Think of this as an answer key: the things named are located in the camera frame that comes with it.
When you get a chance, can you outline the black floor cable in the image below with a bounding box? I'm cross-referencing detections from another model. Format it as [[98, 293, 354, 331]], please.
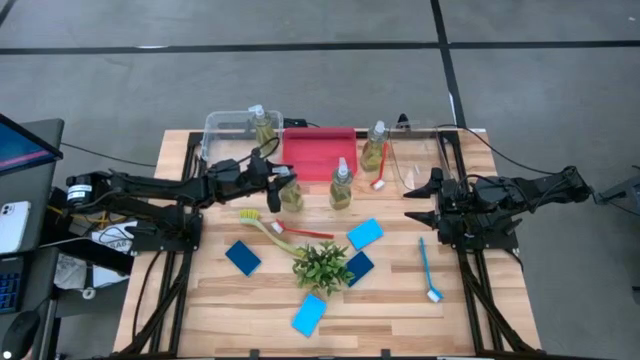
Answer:
[[60, 141, 159, 168], [434, 122, 556, 176]]

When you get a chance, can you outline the white smartphone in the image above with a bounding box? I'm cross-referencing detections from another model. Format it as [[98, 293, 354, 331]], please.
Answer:
[[0, 200, 32, 255]]

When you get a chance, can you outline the black aluminium table frame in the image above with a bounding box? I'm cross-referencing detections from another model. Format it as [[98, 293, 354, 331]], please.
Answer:
[[114, 128, 541, 359]]

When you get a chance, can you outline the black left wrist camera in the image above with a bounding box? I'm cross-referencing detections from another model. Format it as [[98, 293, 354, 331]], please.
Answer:
[[249, 157, 271, 181]]

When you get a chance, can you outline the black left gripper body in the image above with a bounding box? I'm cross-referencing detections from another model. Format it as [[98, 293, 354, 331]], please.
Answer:
[[232, 154, 274, 194]]

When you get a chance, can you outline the green plant in white pot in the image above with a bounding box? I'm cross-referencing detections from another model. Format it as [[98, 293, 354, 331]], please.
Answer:
[[291, 240, 355, 297]]

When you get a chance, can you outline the green dish brush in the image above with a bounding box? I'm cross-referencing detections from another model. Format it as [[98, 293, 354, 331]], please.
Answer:
[[237, 208, 306, 257]]

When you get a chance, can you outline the blue white-bristle brush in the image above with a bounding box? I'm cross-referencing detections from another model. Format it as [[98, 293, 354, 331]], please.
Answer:
[[418, 237, 444, 304]]

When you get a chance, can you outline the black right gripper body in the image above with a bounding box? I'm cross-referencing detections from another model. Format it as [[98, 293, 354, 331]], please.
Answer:
[[439, 179, 489, 234]]

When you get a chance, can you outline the clear soap pump bottle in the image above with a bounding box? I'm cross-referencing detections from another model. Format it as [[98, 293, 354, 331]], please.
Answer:
[[248, 103, 278, 146], [328, 157, 355, 211], [277, 167, 305, 214], [359, 120, 389, 174]]

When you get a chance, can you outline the blue scrub sponge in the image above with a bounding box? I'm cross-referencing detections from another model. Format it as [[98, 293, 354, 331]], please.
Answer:
[[344, 250, 376, 289], [291, 293, 328, 338], [346, 217, 385, 251], [224, 240, 263, 277]]

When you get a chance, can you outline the black computer keyboard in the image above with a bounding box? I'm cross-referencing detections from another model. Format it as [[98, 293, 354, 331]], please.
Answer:
[[0, 257, 26, 314]]

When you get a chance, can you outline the red white-bristle brush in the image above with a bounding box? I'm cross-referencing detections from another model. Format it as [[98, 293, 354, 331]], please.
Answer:
[[369, 141, 390, 191], [270, 218, 335, 240]]

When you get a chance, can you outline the clear plastic organizer bin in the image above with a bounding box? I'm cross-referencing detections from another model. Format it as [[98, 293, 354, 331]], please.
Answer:
[[387, 122, 459, 194]]

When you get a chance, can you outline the red plastic tray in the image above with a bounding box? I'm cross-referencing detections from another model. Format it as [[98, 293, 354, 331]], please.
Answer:
[[281, 126, 359, 182]]

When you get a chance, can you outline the clear rectangular plastic bin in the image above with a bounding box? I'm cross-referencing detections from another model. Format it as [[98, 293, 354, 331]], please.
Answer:
[[202, 109, 285, 166]]

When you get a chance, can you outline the dark grey desk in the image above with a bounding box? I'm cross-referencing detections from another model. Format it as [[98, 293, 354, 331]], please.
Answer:
[[0, 118, 66, 360]]

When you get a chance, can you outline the black computer mouse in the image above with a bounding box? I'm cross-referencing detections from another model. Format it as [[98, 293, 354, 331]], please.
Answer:
[[0, 309, 42, 360]]

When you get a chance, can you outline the white plastic bag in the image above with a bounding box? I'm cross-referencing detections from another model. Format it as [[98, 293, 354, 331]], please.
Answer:
[[53, 219, 135, 291]]

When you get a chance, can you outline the black office chair base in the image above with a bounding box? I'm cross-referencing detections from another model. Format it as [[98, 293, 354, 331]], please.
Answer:
[[594, 172, 640, 206]]

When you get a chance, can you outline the black computer monitor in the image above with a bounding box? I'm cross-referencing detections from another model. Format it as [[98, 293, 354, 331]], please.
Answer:
[[0, 112, 65, 176]]

